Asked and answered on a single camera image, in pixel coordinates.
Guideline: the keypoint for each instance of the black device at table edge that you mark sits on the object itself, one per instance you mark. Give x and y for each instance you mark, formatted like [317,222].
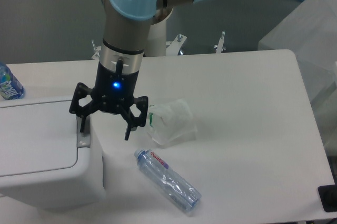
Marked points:
[327,195]

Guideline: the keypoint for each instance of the crumpled clear plastic bag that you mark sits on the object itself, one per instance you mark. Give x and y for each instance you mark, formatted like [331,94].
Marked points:
[170,121]

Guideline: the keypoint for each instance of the blue labelled water bottle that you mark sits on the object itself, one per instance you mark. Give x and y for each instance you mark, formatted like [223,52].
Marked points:
[11,88]

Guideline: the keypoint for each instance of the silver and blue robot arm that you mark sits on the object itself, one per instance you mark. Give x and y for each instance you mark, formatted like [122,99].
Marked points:
[127,27]

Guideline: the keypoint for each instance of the crushed clear plastic bottle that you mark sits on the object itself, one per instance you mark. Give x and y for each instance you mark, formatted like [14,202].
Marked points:
[172,185]

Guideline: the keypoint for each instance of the white push-top trash can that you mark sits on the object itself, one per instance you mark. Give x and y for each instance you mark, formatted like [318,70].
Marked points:
[47,161]

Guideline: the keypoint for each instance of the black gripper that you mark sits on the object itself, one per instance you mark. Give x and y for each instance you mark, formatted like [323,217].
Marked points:
[112,93]

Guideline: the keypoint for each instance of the metal table clamp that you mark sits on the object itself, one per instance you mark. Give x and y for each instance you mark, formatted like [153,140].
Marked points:
[219,47]

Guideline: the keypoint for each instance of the large translucent plastic bin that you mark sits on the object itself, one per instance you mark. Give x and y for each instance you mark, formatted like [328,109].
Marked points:
[310,33]

